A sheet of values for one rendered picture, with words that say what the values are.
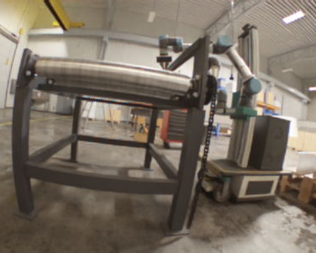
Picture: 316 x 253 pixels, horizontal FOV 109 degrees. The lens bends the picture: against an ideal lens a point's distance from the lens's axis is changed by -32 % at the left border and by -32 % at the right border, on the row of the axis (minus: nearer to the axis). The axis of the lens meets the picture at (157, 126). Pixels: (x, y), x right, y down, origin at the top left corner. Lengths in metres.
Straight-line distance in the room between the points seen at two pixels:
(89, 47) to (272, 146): 12.14
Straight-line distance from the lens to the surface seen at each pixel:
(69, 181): 0.91
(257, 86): 1.34
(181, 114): 3.62
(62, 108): 11.62
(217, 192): 1.51
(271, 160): 1.74
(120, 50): 12.22
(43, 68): 0.90
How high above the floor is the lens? 0.67
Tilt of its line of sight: 3 degrees down
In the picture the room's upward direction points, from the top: 8 degrees clockwise
